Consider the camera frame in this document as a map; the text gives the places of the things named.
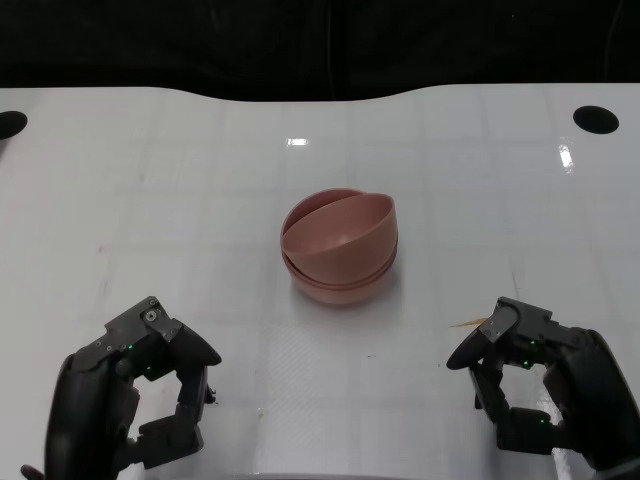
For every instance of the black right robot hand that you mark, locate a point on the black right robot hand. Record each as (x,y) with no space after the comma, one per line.
(590,390)

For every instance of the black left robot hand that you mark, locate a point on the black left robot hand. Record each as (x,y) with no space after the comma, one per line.
(85,400)

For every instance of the pink plastic bowl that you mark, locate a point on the pink plastic bowl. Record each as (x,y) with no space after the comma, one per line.
(335,296)
(340,235)
(310,202)

